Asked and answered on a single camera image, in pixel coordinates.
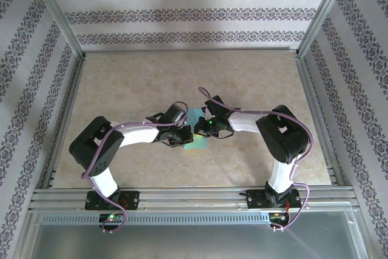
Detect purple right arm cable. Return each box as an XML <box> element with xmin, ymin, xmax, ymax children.
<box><xmin>198</xmin><ymin>86</ymin><xmax>313</xmax><ymax>232</ymax></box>

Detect thin aluminium wall rail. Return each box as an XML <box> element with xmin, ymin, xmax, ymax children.
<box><xmin>82</xmin><ymin>46</ymin><xmax>300</xmax><ymax>55</ymax></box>

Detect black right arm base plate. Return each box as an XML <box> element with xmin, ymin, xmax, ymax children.
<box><xmin>247</xmin><ymin>189</ymin><xmax>302</xmax><ymax>210</ymax></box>

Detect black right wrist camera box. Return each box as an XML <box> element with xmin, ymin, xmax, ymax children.
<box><xmin>204</xmin><ymin>95</ymin><xmax>233</xmax><ymax>118</ymax></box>

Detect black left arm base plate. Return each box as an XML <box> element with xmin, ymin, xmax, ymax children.
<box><xmin>84</xmin><ymin>190</ymin><xmax>141</xmax><ymax>211</ymax></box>

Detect aluminium side rail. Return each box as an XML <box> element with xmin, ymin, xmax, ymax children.
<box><xmin>295</xmin><ymin>55</ymin><xmax>346</xmax><ymax>187</ymax></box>
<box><xmin>42</xmin><ymin>55</ymin><xmax>88</xmax><ymax>190</ymax></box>

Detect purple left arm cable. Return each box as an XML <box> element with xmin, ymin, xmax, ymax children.
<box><xmin>81</xmin><ymin>100</ymin><xmax>189</xmax><ymax>235</ymax></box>

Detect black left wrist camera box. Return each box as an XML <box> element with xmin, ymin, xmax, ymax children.
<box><xmin>162</xmin><ymin>103</ymin><xmax>187</xmax><ymax>125</ymax></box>

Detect aluminium frame post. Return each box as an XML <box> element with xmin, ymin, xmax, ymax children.
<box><xmin>25</xmin><ymin>0</ymin><xmax>86</xmax><ymax>60</ymax></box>
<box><xmin>295</xmin><ymin>0</ymin><xmax>358</xmax><ymax>58</ymax></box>

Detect wide aluminium mounting rail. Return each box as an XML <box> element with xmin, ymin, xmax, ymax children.
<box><xmin>28</xmin><ymin>186</ymin><xmax>360</xmax><ymax>213</ymax></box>

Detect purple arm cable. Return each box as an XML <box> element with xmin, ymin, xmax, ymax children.
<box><xmin>81</xmin><ymin>100</ymin><xmax>189</xmax><ymax>235</ymax></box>
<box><xmin>198</xmin><ymin>86</ymin><xmax>313</xmax><ymax>232</ymax></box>

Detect grey slotted cable duct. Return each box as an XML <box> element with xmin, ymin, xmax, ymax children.
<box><xmin>41</xmin><ymin>212</ymin><xmax>270</xmax><ymax>225</ymax></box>

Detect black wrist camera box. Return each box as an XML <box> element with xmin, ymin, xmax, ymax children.
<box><xmin>204</xmin><ymin>95</ymin><xmax>233</xmax><ymax>118</ymax></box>
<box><xmin>162</xmin><ymin>103</ymin><xmax>187</xmax><ymax>125</ymax></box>

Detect left circuit board green light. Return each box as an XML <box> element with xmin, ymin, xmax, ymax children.
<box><xmin>99</xmin><ymin>214</ymin><xmax>124</xmax><ymax>223</ymax></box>

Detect grey metal sheet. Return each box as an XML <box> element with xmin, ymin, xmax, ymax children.
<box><xmin>26</xmin><ymin>210</ymin><xmax>374</xmax><ymax>259</ymax></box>

